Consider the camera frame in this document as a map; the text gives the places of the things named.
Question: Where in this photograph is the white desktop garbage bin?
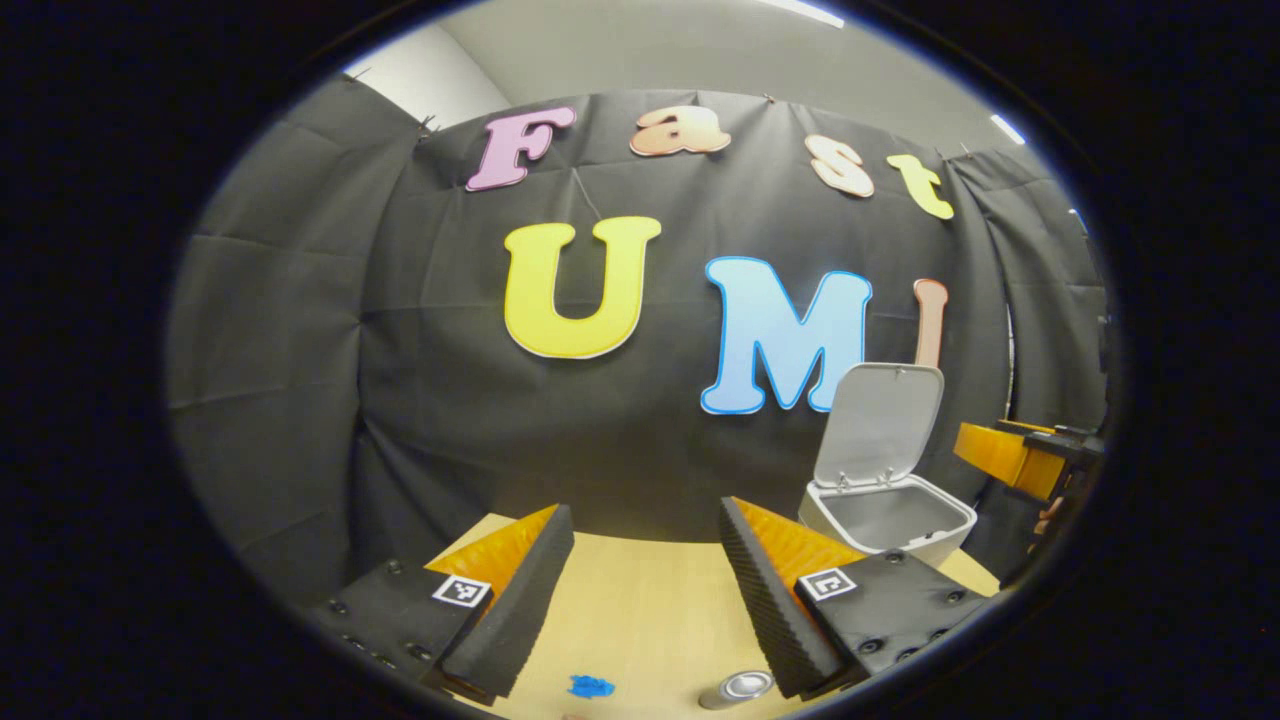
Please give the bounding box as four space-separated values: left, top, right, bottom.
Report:
797 362 979 569

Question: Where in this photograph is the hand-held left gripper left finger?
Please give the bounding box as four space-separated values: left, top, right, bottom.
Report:
308 503 577 706

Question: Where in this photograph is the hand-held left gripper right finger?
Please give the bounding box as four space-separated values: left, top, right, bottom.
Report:
718 496 1001 701

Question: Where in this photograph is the wooden desktop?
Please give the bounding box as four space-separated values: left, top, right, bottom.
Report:
425 512 1001 720

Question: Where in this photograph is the black backdrop cloth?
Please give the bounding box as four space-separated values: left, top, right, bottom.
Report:
168 75 1111 611

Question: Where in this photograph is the silver pop can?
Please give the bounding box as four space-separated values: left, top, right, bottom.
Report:
698 670 777 711

